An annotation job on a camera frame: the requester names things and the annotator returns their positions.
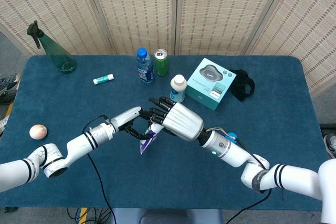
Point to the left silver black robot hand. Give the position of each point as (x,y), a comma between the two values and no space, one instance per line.
(124,119)

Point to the teal product box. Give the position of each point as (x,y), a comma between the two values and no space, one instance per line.
(207,87)

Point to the blue sports drink bottle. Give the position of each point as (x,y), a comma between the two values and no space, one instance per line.
(145,70)

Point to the grey shoe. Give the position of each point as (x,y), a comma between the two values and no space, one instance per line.
(331,145)

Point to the white green glue stick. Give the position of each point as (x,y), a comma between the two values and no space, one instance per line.
(103,79)

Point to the white milk bottle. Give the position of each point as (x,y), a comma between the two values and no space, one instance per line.
(178,85)

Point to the pink ball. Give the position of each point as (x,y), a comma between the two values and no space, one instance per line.
(38,132)

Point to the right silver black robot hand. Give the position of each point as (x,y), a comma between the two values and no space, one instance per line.
(182,123)

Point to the grey black sneaker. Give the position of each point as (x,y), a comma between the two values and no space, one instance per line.
(6,96)
(8,81)

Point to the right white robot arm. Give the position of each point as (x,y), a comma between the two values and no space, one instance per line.
(288,175)

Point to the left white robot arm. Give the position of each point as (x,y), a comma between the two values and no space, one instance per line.
(78,145)

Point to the green drink can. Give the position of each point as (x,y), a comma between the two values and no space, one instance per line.
(161,65)

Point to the purple white toothpaste tube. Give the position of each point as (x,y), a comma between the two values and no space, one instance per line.
(148,144)

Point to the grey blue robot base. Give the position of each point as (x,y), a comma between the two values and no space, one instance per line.
(165,216)

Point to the blue felt table cover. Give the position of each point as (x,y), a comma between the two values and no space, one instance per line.
(170,182)

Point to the woven bamboo folding screen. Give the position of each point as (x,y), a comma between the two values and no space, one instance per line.
(215,11)

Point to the white shoe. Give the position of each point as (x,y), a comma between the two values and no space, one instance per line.
(3,123)

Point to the blue foam ball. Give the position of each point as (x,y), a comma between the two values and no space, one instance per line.
(232,134)

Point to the green spray bottle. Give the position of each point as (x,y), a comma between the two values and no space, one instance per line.
(59,57)

